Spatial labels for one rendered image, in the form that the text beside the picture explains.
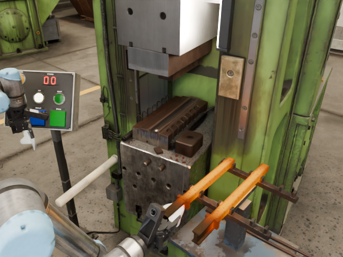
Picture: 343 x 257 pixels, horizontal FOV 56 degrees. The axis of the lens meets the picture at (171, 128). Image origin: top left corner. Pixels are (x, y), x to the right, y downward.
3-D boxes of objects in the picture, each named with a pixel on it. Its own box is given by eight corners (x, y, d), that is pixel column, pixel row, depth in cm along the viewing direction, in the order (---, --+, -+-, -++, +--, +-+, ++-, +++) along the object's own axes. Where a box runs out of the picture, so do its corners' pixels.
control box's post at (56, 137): (77, 243, 214) (47, 95, 159) (73, 241, 215) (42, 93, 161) (81, 239, 216) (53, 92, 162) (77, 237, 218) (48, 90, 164)
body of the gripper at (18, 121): (9, 128, 144) (3, 103, 138) (30, 123, 148) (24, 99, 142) (13, 135, 138) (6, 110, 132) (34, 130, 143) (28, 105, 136)
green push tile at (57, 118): (64, 127, 152) (65, 110, 152) (49, 126, 153) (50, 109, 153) (65, 127, 154) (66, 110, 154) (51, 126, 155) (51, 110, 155)
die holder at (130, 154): (186, 239, 159) (190, 167, 137) (124, 211, 175) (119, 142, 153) (228, 178, 201) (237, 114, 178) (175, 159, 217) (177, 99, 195)
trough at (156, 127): (158, 134, 146) (158, 131, 145) (149, 131, 148) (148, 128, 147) (199, 100, 177) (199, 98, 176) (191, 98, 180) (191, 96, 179)
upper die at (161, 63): (168, 77, 129) (168, 54, 125) (128, 68, 138) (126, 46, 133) (211, 51, 161) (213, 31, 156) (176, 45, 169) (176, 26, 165)
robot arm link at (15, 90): (-7, 70, 130) (15, 65, 135) (0, 95, 135) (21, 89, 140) (-1, 75, 125) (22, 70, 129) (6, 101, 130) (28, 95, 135)
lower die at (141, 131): (168, 150, 147) (168, 134, 143) (132, 138, 156) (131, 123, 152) (206, 113, 179) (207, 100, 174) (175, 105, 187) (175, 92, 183)
